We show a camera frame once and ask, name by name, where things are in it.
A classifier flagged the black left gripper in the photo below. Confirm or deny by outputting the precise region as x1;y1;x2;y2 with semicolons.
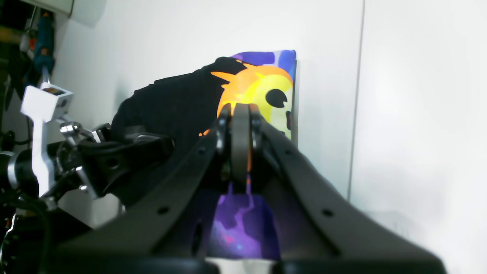
1;132;175;212

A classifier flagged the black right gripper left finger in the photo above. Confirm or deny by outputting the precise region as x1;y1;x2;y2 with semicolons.
50;104;250;267

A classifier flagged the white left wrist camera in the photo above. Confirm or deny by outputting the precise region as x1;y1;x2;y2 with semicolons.
21;83;74;197

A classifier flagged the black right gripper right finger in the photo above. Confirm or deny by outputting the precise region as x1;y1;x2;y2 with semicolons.
249;104;443;267

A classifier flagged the blue glue gun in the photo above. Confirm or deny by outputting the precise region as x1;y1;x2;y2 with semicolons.
23;9;55;86

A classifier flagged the black T-shirt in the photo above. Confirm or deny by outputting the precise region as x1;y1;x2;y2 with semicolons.
111;50;297;261

